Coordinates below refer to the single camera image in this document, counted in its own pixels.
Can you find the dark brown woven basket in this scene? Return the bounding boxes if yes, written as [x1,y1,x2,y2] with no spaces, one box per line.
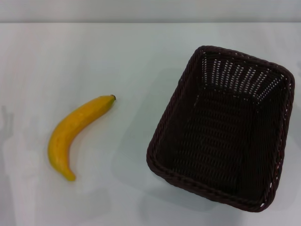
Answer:
[146,45,295,213]

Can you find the yellow banana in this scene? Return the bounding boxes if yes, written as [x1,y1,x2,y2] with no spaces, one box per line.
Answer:
[48,94,117,182]

